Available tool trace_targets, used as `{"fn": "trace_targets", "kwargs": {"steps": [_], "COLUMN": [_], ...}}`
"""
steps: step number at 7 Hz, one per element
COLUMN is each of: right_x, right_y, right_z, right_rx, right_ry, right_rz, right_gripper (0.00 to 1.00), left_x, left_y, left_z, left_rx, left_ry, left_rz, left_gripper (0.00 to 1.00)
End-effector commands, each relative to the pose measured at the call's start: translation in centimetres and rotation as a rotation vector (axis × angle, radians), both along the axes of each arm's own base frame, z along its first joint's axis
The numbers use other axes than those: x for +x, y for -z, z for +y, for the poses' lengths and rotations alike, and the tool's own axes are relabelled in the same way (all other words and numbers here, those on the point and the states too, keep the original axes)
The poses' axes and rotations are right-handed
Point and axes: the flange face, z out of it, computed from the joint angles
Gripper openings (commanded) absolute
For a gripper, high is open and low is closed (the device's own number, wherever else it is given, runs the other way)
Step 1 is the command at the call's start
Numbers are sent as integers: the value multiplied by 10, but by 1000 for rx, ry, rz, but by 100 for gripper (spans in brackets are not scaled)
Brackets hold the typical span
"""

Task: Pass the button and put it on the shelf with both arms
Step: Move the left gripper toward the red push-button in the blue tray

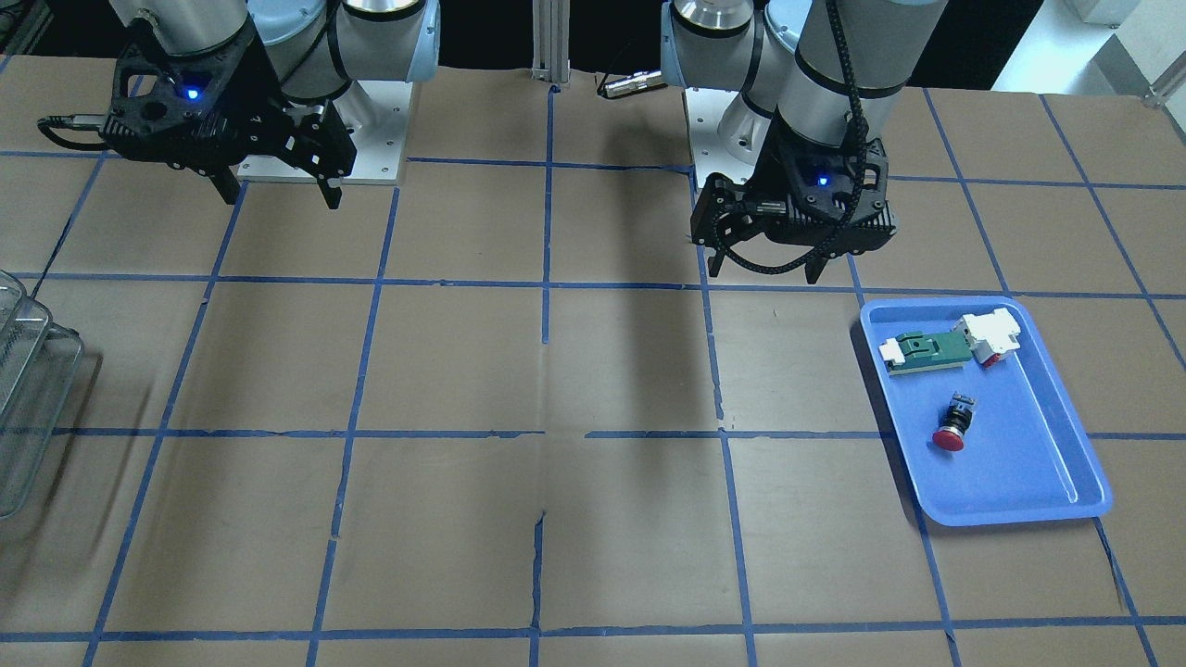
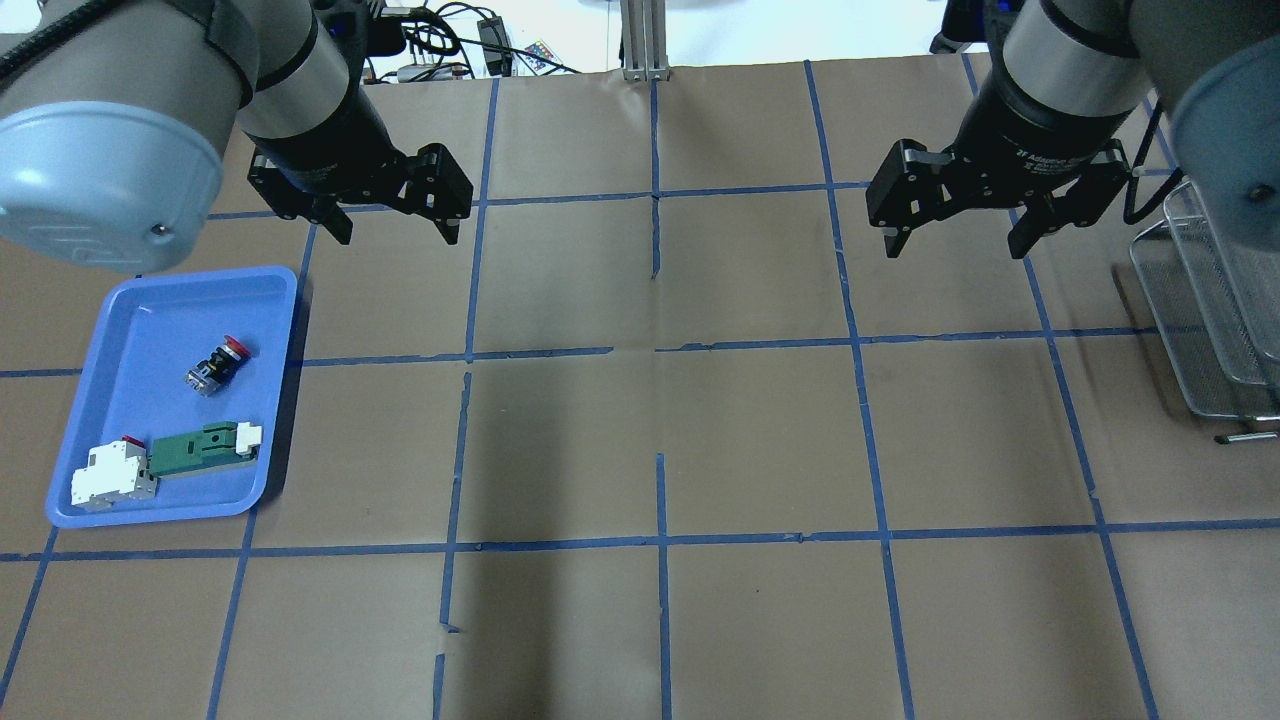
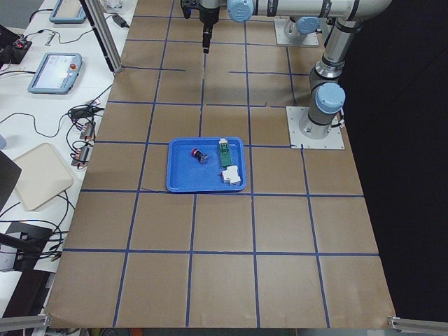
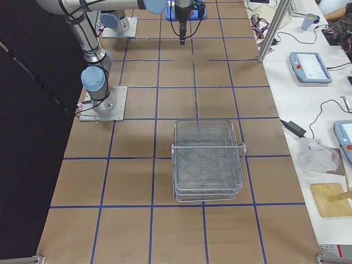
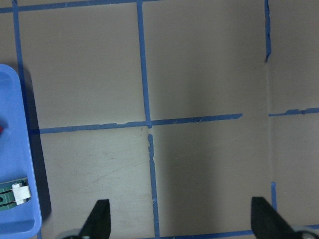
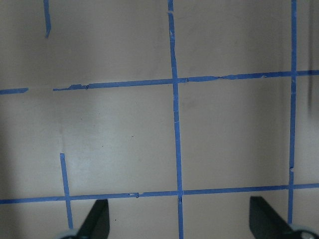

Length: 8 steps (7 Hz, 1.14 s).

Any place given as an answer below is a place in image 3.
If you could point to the near teach pendant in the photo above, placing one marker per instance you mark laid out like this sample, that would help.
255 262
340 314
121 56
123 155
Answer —
56 74

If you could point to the aluminium frame post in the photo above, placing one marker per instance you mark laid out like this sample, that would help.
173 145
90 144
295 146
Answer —
101 30

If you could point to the white plastic terminal block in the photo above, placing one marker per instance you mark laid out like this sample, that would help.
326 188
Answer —
230 175

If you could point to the blue plastic tray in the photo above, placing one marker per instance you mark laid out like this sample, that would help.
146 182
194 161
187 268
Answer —
186 175

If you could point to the far teach pendant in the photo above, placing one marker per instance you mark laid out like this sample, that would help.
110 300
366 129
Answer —
67 12

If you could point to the red emergency stop button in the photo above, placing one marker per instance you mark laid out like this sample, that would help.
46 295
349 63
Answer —
201 157

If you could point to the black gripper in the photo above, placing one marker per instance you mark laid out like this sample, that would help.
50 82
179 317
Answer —
208 15

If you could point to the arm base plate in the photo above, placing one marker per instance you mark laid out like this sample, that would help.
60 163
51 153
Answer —
297 31
304 134

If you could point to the teach pendant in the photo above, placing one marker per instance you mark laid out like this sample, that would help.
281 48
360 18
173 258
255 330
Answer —
56 74
67 12

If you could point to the green circuit board module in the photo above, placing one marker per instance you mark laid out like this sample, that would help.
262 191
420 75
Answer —
224 153

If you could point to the black box on desk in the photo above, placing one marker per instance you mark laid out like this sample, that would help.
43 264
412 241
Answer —
22 245

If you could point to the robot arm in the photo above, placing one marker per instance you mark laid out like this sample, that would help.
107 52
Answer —
327 97
242 11

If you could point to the black power adapter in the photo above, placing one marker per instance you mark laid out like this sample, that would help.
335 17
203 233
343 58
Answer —
120 21

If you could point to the black laptop corner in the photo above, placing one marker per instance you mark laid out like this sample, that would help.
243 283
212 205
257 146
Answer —
9 176

